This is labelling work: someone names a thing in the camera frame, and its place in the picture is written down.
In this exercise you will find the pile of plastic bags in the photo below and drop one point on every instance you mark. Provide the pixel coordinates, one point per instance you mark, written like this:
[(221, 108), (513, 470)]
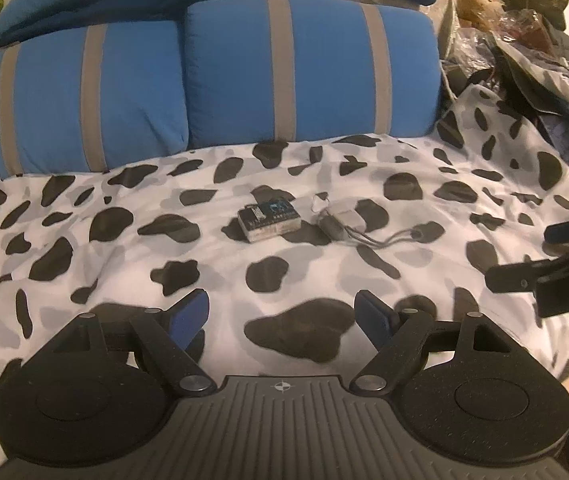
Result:
[(529, 85)]

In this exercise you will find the brown teddy bear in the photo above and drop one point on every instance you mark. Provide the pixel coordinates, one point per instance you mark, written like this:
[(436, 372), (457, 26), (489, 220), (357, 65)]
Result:
[(479, 2)]

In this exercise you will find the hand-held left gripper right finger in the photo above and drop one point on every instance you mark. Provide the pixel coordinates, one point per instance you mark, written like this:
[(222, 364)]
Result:
[(372, 317)]

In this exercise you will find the blue grey-striped pillow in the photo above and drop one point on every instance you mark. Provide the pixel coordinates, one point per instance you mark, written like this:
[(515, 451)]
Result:
[(129, 95), (324, 70)]

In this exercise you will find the dark tissue packet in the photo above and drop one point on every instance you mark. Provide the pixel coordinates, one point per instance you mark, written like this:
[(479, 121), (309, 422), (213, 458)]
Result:
[(269, 221)]

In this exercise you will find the cow-print blanket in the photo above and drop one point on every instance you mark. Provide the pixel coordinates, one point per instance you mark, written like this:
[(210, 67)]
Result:
[(114, 270)]

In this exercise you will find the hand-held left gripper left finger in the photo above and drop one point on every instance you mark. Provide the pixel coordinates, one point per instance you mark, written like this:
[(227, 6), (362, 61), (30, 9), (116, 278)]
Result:
[(192, 317)]

